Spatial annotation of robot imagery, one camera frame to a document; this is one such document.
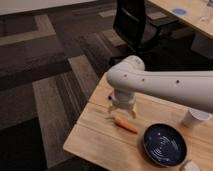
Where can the blue round disc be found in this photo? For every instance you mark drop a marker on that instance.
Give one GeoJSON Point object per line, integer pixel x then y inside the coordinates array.
{"type": "Point", "coordinates": [179, 11]}

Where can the white object at edge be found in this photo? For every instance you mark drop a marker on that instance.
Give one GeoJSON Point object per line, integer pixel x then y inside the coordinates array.
{"type": "Point", "coordinates": [191, 166]}

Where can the clear glass on desk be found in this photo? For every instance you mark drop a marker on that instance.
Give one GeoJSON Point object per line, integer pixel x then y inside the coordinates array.
{"type": "Point", "coordinates": [207, 14]}

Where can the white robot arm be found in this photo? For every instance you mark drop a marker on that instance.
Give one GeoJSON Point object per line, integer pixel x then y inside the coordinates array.
{"type": "Point", "coordinates": [190, 88]}

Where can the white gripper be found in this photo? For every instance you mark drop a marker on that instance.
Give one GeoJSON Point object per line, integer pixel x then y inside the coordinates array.
{"type": "Point", "coordinates": [123, 100]}

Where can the dark blue ceramic bowl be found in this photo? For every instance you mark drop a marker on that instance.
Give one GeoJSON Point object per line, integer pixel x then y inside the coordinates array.
{"type": "Point", "coordinates": [164, 145]}

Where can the black office chair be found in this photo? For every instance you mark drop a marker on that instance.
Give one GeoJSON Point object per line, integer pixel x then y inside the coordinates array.
{"type": "Point", "coordinates": [133, 25]}

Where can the white ceramic cup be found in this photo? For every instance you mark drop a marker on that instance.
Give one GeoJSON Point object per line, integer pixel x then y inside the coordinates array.
{"type": "Point", "coordinates": [194, 117]}

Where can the orange carrot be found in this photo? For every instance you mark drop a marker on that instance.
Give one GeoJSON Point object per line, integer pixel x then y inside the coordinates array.
{"type": "Point", "coordinates": [121, 122]}

